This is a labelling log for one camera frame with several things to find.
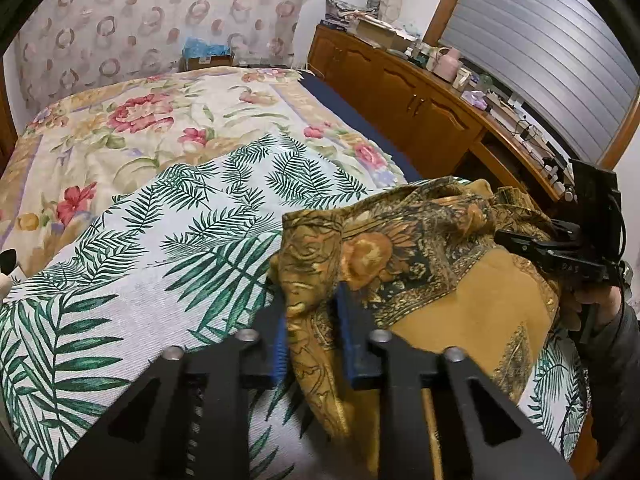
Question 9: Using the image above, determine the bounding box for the palm leaf print towel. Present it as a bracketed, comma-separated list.
[1, 130, 589, 479]

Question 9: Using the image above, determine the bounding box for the navy blue bed sheet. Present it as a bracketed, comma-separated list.
[299, 70, 422, 182]

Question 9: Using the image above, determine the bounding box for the pink thermos jug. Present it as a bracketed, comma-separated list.
[433, 47, 461, 84]

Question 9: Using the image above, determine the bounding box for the right hand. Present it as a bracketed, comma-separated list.
[560, 284, 623, 332]

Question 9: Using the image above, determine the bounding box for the cardboard box with blue cloth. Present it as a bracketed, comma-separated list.
[179, 37, 233, 72]

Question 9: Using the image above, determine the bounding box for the purple plastic bag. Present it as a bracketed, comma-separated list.
[461, 90, 488, 110]

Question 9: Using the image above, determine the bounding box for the mustard gold patterned garment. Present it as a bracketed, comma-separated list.
[269, 177, 568, 472]

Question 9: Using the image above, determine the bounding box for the floral bed blanket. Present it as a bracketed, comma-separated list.
[1, 67, 407, 275]

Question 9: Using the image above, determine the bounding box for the cardboard box on sideboard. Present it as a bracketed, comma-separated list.
[348, 16, 416, 52]

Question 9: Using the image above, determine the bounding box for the circle patterned curtain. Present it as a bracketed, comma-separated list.
[15, 0, 307, 112]

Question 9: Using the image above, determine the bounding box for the grey window blind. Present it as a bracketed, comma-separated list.
[442, 0, 639, 162]

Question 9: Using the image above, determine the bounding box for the wooden sideboard cabinet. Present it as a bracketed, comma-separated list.
[307, 25, 560, 210]

